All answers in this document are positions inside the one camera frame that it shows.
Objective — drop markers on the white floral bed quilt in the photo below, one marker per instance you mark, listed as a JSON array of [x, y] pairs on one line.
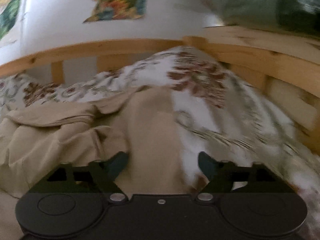
[[217, 112]]

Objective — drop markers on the wooden bed frame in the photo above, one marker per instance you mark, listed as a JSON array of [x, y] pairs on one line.
[[283, 67]]

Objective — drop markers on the anime boy wall poster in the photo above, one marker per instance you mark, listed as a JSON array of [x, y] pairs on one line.
[[10, 21]]

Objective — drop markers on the white wall pipe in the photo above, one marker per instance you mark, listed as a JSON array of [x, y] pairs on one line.
[[23, 23]]

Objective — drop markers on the beige hooded jacket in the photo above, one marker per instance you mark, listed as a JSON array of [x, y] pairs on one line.
[[139, 121]]

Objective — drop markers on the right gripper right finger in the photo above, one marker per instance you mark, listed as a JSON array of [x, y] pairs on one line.
[[220, 176]]

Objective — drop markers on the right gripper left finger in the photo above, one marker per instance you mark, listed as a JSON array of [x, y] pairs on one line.
[[104, 174]]

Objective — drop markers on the plastic bag of clothes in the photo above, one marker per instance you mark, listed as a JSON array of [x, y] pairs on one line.
[[300, 17]]

